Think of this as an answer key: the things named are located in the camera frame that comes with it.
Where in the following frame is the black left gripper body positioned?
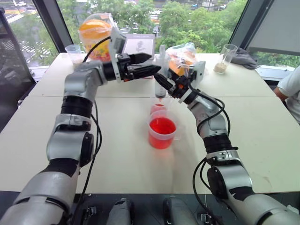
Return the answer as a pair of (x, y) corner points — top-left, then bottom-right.
(116, 53), (139, 82)

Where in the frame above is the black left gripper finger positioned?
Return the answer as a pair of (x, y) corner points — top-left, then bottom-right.
(128, 53), (153, 64)
(135, 65), (163, 79)

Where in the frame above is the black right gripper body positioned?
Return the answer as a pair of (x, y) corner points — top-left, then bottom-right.
(167, 71), (194, 99)

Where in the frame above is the clear plastic syringe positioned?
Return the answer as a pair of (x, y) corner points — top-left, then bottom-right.
(153, 45), (168, 102)

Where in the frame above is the nearly empty clear plastic cup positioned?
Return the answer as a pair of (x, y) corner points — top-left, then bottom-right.
(150, 97), (173, 116)

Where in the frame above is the full red liquid plastic cup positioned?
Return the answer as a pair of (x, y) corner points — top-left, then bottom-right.
(148, 110), (181, 150)

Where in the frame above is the small clear measuring cup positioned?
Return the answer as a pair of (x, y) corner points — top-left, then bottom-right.
(65, 44), (82, 65)

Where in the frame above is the white box with drawing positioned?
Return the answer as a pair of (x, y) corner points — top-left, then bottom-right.
(121, 33), (156, 60)

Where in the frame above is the orange item in plastic bag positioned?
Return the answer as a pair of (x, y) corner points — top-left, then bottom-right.
(165, 42), (197, 76)

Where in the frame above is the bag of orange snacks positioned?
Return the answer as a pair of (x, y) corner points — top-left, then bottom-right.
(77, 12), (113, 62)

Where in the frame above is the tall glass with grains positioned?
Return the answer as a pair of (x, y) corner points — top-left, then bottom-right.
(213, 44), (239, 75)

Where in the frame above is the grey cloth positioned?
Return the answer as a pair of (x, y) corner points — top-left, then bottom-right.
(231, 47), (261, 70)

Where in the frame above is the person in white shirt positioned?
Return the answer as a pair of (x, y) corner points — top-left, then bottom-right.
(276, 69), (300, 125)

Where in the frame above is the black mesh chair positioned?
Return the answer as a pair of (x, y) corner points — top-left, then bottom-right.
(0, 7), (37, 133)

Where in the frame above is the grey window blind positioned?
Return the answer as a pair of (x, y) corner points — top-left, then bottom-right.
(247, 0), (300, 56)

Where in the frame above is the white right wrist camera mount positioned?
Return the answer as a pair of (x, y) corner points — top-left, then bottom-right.
(187, 60), (207, 89)

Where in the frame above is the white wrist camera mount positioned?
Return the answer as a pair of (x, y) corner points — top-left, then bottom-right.
(187, 60), (207, 89)
(108, 28), (128, 83)

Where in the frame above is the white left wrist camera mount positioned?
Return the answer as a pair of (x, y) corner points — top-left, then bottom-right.
(108, 28), (128, 83)

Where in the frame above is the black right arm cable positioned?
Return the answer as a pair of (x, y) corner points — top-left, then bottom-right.
(188, 82), (233, 225)

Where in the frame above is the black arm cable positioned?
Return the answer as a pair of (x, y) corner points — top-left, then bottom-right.
(188, 82), (233, 225)
(75, 36), (112, 225)

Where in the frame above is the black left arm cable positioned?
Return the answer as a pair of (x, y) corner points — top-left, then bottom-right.
(75, 36), (112, 225)

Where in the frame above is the black strap buckle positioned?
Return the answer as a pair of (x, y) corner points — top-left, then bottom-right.
(82, 205), (98, 222)
(197, 211), (213, 225)

